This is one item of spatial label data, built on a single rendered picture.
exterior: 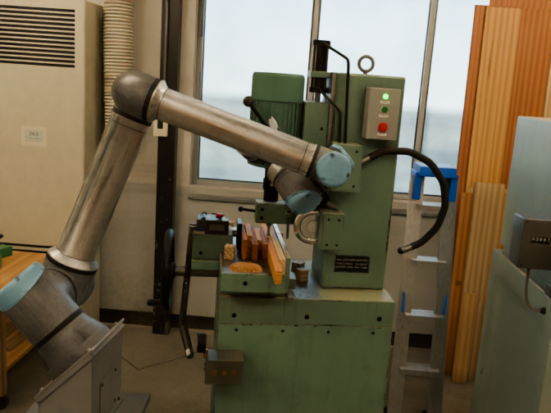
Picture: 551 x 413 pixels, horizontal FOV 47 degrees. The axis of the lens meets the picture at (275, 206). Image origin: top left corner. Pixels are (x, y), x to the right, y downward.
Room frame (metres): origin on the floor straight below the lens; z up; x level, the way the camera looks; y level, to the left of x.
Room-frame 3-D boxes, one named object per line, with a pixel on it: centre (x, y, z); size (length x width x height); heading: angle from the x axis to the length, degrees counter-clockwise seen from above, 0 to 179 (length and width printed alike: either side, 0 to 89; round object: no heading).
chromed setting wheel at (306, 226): (2.02, -0.12, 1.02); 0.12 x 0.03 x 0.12; 96
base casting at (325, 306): (2.14, -0.10, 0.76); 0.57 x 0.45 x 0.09; 96
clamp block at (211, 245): (2.12, 0.21, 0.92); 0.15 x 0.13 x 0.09; 6
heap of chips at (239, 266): (1.88, 0.08, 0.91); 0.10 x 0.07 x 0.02; 96
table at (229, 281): (2.13, 0.13, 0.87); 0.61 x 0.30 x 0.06; 6
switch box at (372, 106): (2.02, -0.32, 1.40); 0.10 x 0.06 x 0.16; 96
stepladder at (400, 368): (2.70, -0.69, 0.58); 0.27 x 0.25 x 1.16; 179
